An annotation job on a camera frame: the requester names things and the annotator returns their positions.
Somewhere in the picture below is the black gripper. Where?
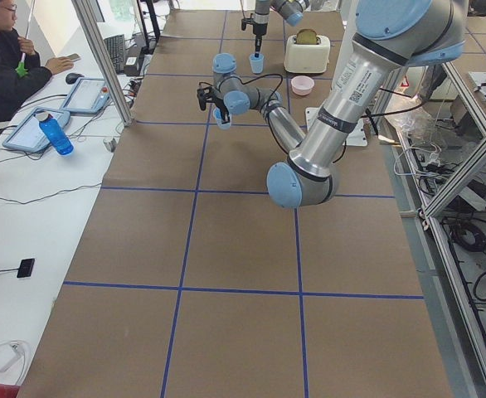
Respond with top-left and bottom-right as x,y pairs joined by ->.
241,12 -> 269,57
197,82 -> 231,124

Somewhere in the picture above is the blue cup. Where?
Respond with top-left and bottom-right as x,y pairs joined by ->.
212,108 -> 231,130
249,53 -> 265,75

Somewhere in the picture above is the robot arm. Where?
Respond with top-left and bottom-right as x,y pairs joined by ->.
197,1 -> 469,208
241,0 -> 310,58

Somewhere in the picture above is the cream toaster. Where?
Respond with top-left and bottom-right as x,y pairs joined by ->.
284,35 -> 331,74

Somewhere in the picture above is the toast slice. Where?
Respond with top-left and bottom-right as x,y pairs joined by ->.
295,28 -> 319,46

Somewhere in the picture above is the pink bowl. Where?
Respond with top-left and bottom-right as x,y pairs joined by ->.
291,75 -> 315,96

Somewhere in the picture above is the black keyboard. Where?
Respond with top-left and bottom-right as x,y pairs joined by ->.
103,34 -> 126,74

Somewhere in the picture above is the far blue teach pendant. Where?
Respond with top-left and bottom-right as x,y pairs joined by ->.
60,77 -> 109,114

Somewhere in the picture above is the blue teach pendant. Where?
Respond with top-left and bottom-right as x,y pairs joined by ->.
60,77 -> 109,114
2,107 -> 70,153

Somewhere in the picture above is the black computer mouse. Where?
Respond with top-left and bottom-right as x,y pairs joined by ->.
65,73 -> 83,85

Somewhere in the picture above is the smartphone on desk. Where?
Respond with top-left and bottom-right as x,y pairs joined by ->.
67,53 -> 81,62

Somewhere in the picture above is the blue water bottle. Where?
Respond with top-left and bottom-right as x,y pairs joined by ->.
35,112 -> 74,156

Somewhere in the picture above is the near blue teach pendant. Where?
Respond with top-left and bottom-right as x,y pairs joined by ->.
2,107 -> 70,153

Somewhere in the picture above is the seated person black sweater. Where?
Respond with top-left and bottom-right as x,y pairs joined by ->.
0,1 -> 74,122

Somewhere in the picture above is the small black box device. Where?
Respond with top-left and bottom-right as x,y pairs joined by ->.
17,258 -> 35,279

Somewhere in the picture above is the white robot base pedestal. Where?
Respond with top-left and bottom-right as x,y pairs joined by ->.
304,0 -> 371,148

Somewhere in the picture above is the aluminium frame post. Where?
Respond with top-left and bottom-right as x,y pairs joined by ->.
71,0 -> 133,127

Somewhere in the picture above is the aluminium frame rack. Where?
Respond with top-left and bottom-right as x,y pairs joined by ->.
407,54 -> 486,397

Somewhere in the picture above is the white cable bundle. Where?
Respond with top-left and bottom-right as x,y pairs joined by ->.
0,339 -> 31,385

